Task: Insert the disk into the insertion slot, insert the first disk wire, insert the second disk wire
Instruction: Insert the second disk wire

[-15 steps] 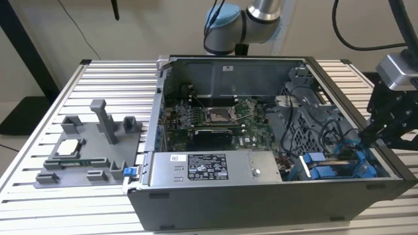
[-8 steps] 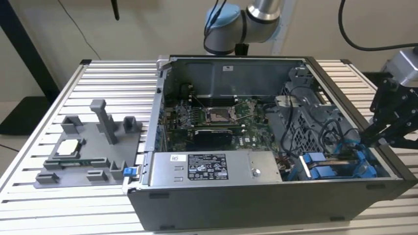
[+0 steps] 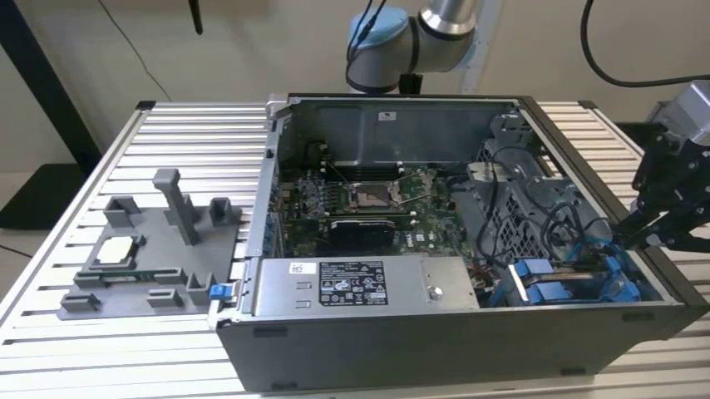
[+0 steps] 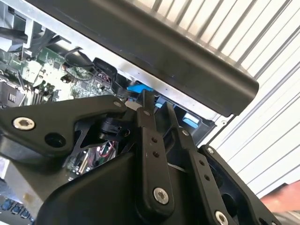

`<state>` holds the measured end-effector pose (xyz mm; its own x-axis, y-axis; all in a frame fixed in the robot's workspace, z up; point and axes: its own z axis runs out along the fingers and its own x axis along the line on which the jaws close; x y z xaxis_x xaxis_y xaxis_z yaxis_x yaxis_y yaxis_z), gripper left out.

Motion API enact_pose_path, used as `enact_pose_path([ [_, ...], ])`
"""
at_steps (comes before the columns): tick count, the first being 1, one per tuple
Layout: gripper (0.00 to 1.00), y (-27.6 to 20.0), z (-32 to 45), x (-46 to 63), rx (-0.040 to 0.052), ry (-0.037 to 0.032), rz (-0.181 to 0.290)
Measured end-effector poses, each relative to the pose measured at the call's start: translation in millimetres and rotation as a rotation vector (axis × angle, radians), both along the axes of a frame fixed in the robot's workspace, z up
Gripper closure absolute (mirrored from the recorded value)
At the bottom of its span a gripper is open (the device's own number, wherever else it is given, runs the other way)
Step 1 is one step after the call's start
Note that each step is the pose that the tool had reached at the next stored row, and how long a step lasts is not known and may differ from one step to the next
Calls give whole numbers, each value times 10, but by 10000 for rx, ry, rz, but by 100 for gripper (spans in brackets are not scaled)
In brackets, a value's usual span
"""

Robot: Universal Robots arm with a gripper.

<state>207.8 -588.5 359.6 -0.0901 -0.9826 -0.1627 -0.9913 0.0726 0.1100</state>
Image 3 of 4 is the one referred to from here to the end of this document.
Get CPU socket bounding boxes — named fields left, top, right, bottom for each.
left=345, top=180, right=400, bottom=211

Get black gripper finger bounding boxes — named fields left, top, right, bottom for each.
left=657, top=165, right=710, bottom=254
left=611, top=135, right=684, bottom=250

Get green RAM stick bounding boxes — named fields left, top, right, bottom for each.
left=104, top=269, right=168, bottom=284

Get thin black wall cable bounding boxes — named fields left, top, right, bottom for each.
left=98, top=0, right=173, bottom=101

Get silver CPU chip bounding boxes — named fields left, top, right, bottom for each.
left=96, top=236, right=140, bottom=266

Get hard disk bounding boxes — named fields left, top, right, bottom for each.
left=509, top=245, right=640, bottom=307

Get black open PC case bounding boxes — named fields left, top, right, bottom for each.
left=206, top=91, right=710, bottom=394

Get long black wire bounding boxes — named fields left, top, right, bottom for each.
left=476, top=145, right=541, bottom=269

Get thin metal locking lever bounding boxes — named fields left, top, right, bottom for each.
left=325, top=160, right=353, bottom=186

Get black RAM slots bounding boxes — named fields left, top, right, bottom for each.
left=324, top=162, right=404, bottom=183

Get black disk wire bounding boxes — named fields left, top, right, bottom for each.
left=539, top=202, right=593, bottom=255

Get green motherboard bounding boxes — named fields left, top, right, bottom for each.
left=273, top=164, right=477, bottom=259

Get metal socket cover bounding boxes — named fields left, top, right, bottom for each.
left=396, top=172, right=439, bottom=204

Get blue disk carrier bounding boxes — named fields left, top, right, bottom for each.
left=524, top=282, right=571, bottom=303

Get light blue disk wire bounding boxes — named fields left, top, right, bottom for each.
left=563, top=226, right=617, bottom=268

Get grey metal drive cage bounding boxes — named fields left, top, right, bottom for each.
left=451, top=114, right=617, bottom=269

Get thick black cable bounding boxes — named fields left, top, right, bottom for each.
left=579, top=0, right=710, bottom=87

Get black antenna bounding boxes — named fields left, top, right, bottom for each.
left=186, top=0, right=205, bottom=37

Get black monitor stand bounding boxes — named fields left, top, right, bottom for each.
left=0, top=0, right=106, bottom=230

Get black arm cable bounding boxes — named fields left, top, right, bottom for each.
left=345, top=0, right=389, bottom=72

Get black graphics card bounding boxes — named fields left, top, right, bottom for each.
left=324, top=215, right=399, bottom=255

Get silver power supply unit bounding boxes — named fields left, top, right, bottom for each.
left=250, top=254, right=481, bottom=316

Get grey parts rack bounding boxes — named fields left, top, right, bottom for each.
left=57, top=168, right=245, bottom=321

